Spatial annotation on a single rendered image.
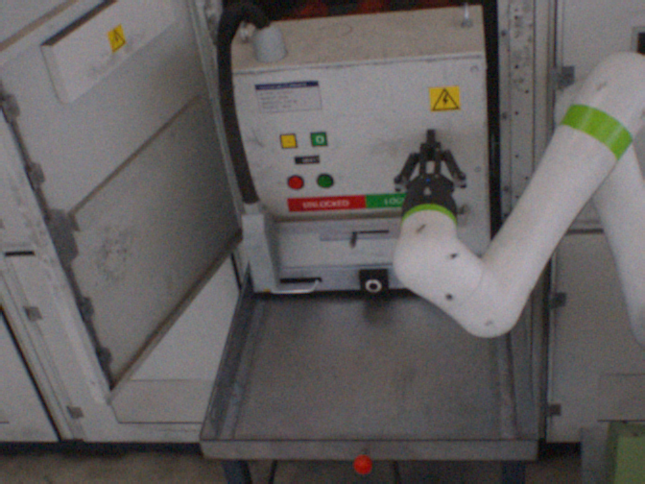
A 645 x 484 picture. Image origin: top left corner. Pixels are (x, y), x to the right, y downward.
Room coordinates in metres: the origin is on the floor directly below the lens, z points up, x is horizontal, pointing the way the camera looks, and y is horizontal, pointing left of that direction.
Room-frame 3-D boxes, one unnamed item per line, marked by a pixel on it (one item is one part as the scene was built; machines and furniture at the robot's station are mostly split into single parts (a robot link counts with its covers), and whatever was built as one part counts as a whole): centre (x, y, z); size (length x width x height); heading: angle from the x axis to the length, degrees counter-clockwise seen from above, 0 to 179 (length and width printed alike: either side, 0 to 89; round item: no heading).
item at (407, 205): (1.20, -0.19, 1.23); 0.09 x 0.06 x 0.12; 78
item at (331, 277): (1.50, -0.11, 0.90); 0.54 x 0.05 x 0.06; 78
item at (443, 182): (1.27, -0.20, 1.23); 0.09 x 0.08 x 0.07; 168
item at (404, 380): (1.42, -0.09, 0.82); 0.68 x 0.62 x 0.06; 168
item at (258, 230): (1.47, 0.11, 1.04); 0.08 x 0.05 x 0.17; 168
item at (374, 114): (1.49, -0.11, 1.15); 0.48 x 0.01 x 0.48; 78
